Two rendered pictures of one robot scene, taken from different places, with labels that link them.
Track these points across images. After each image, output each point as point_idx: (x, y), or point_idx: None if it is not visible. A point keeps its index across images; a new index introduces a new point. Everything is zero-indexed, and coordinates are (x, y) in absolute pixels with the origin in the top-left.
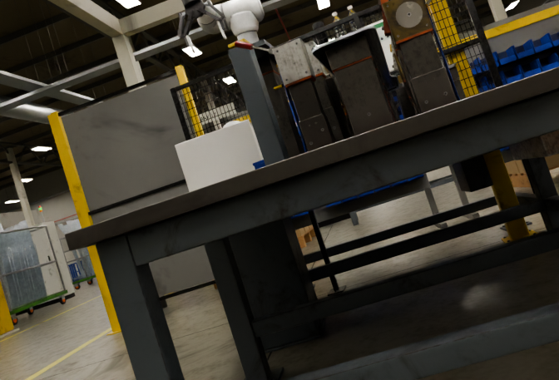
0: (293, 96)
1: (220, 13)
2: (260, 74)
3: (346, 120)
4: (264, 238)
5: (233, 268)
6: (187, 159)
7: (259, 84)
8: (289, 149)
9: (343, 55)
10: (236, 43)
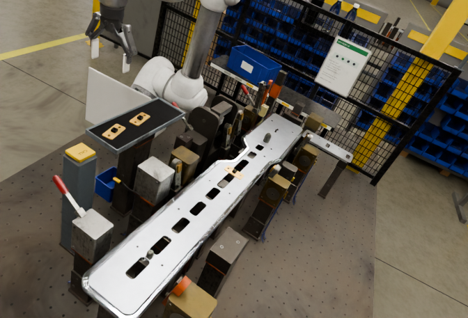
0: (74, 256)
1: (129, 49)
2: (89, 184)
3: None
4: None
5: None
6: (93, 84)
7: (76, 199)
8: (120, 197)
9: None
10: (52, 180)
